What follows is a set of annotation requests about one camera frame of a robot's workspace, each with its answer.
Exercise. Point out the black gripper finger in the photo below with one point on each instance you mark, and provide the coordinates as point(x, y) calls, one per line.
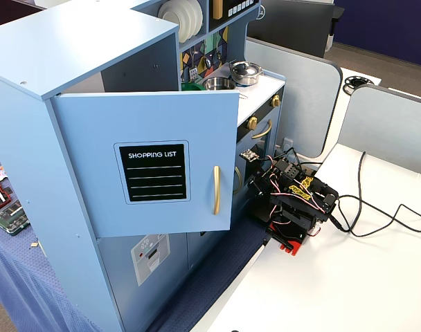
point(266, 209)
point(255, 186)

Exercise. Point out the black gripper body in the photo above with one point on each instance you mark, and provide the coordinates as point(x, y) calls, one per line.
point(256, 182)

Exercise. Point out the blue shopping list cabinet door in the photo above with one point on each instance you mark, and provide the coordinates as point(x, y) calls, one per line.
point(92, 173)

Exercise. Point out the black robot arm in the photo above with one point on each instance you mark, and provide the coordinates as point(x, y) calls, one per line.
point(300, 214)

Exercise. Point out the red robot base clamp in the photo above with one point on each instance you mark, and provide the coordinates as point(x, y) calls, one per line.
point(293, 247)

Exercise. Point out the blue dishwasher door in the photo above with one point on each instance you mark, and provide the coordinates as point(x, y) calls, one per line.
point(240, 207)

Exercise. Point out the blue oven door with window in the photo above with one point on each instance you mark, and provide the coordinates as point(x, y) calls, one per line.
point(277, 121)

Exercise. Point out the open steel pan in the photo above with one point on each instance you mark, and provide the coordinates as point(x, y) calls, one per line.
point(217, 83)

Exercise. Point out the blue ice dispenser cabinet door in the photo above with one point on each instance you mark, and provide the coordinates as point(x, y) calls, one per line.
point(120, 276)

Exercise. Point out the black toy microwave door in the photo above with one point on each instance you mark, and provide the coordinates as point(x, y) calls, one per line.
point(225, 10)

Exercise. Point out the gold stove knob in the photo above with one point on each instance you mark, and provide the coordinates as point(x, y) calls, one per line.
point(275, 101)
point(252, 122)

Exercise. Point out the grey desk divider panel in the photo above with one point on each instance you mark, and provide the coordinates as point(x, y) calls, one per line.
point(387, 131)
point(307, 103)

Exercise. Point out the steel pot with lid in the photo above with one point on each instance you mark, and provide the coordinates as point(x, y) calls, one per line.
point(245, 71)

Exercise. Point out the steel slotted spatula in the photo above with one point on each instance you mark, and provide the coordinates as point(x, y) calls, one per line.
point(193, 73)

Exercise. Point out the steel ladle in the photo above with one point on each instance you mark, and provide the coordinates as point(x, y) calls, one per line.
point(208, 62)

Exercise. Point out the black screen panel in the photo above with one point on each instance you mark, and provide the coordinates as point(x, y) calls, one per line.
point(293, 24)

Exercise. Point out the white toy plate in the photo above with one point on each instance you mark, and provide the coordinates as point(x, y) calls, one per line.
point(172, 17)
point(192, 17)
point(199, 16)

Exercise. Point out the small tan block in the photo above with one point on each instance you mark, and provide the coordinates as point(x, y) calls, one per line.
point(34, 245)

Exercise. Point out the blue toy kitchen body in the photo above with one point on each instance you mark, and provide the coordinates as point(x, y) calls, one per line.
point(75, 45)

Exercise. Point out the dark brown furniture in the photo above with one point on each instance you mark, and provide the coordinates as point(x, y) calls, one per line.
point(9, 10)

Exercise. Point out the white wall socket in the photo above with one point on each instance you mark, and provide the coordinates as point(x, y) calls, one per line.
point(287, 142)

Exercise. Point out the small bare camera board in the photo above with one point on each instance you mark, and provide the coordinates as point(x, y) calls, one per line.
point(248, 155)

